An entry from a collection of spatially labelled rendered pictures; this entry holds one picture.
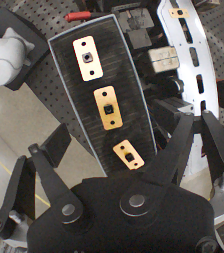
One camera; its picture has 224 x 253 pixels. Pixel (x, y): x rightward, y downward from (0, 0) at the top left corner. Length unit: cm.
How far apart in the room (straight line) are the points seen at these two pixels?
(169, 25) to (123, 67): 30
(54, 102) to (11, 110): 122
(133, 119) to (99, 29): 19
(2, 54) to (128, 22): 40
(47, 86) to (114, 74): 58
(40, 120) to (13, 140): 63
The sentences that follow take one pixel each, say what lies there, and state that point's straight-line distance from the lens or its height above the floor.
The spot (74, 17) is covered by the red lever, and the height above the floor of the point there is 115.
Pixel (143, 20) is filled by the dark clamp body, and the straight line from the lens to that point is 38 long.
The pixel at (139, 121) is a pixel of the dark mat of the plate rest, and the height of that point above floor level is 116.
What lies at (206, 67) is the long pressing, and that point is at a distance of 55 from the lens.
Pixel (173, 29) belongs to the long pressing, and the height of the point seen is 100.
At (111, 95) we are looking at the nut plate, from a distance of 25.
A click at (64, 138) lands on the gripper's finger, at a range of 18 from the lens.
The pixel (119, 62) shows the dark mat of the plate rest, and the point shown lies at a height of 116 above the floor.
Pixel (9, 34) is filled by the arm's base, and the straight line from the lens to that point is 72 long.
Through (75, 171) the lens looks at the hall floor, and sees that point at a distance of 194.
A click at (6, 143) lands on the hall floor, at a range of 227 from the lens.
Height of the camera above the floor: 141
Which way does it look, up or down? 69 degrees down
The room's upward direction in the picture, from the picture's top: 178 degrees clockwise
